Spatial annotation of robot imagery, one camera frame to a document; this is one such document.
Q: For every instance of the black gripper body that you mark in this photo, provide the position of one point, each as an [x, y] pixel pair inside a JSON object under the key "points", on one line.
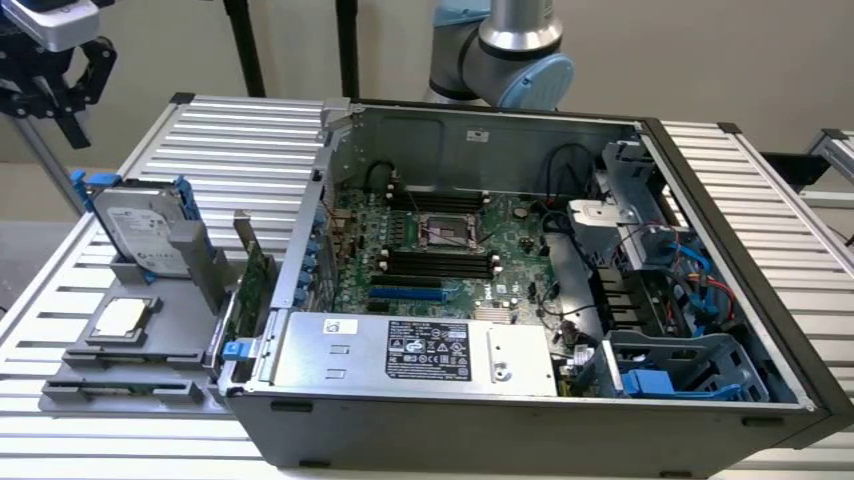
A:
{"points": [[30, 70]]}

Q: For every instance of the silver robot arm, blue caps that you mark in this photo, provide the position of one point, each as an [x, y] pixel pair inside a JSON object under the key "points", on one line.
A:
{"points": [[507, 45]]}

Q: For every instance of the hard disk with blue carrier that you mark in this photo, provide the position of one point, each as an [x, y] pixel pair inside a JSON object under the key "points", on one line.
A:
{"points": [[143, 225]]}

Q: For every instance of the metal disk bay cage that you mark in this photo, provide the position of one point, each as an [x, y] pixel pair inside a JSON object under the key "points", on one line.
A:
{"points": [[627, 200]]}

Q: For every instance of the grey disk bay with blue latch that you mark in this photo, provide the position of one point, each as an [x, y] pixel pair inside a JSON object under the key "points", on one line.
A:
{"points": [[694, 360]]}

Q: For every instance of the black tripod pole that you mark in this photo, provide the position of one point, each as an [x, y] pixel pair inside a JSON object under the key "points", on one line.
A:
{"points": [[246, 45], [347, 45]]}

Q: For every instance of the green graphics card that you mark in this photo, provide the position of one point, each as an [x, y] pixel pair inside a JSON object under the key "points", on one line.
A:
{"points": [[256, 280]]}

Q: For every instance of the silver CPU chip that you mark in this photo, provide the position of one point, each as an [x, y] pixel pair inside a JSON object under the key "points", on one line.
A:
{"points": [[124, 317]]}

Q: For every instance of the grey parts rack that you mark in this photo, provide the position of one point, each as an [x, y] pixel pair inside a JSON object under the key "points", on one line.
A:
{"points": [[167, 322]]}

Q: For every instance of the black RAM slot bank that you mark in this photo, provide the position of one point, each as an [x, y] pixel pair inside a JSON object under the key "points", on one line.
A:
{"points": [[434, 200], [437, 264]]}

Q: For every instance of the blue case latch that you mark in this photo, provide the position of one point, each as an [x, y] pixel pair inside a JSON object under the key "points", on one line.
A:
{"points": [[236, 350]]}

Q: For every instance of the black expansion slot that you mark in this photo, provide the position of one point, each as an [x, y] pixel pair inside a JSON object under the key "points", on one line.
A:
{"points": [[403, 281]]}

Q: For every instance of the blue expansion slot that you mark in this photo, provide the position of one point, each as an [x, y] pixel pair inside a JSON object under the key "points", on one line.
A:
{"points": [[407, 295]]}

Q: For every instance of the round coin battery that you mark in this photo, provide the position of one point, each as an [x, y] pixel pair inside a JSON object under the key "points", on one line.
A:
{"points": [[521, 211]]}

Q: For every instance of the silver power supply unit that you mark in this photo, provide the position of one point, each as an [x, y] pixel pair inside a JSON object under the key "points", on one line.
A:
{"points": [[361, 360]]}

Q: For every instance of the green motherboard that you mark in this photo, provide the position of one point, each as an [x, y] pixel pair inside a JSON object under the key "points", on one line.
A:
{"points": [[510, 260]]}

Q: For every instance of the gold chipset heatsink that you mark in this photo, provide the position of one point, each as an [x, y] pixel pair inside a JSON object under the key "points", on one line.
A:
{"points": [[495, 314]]}

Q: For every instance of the open black PC case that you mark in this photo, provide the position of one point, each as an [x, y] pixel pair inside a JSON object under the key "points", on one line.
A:
{"points": [[467, 430]]}

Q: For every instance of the black fan shroud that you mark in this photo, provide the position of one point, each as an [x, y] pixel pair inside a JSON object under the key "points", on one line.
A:
{"points": [[634, 295]]}

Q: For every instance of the neighbouring slatted metal table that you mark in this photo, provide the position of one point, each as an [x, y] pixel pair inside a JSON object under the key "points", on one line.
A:
{"points": [[830, 150]]}

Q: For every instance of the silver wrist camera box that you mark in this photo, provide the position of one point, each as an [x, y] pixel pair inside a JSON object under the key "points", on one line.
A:
{"points": [[60, 25]]}

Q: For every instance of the aluminium frame post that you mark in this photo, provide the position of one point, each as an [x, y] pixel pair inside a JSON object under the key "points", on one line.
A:
{"points": [[47, 160]]}

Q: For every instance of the CPU socket with metal frame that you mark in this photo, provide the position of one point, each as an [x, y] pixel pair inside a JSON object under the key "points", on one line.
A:
{"points": [[449, 232]]}

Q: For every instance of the black table bracket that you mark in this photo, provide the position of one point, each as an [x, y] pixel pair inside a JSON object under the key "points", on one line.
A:
{"points": [[794, 169]]}

